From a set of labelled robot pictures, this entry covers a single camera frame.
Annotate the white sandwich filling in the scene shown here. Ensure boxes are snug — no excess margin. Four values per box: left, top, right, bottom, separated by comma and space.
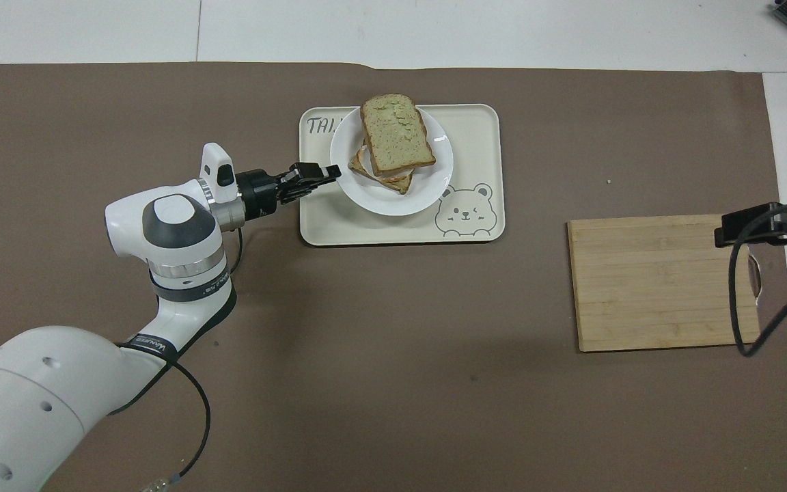
352, 140, 413, 182

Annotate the cream tray with bear print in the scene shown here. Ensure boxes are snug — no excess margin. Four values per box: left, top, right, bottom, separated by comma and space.
299, 104, 506, 247

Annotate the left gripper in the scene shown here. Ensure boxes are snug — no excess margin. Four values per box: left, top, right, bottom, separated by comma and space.
234, 161, 342, 222

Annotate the wooden cutting board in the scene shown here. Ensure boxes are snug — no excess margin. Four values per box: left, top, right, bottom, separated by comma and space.
566, 214, 764, 354

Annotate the white round plate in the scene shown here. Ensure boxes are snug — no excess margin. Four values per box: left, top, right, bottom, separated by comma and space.
329, 105, 454, 217

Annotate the black cable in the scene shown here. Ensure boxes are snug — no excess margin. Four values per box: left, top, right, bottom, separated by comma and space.
108, 225, 243, 492
728, 197, 787, 358

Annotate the toasted bread slice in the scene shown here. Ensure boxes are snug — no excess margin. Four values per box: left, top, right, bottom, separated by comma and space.
359, 94, 437, 174
348, 152, 415, 196

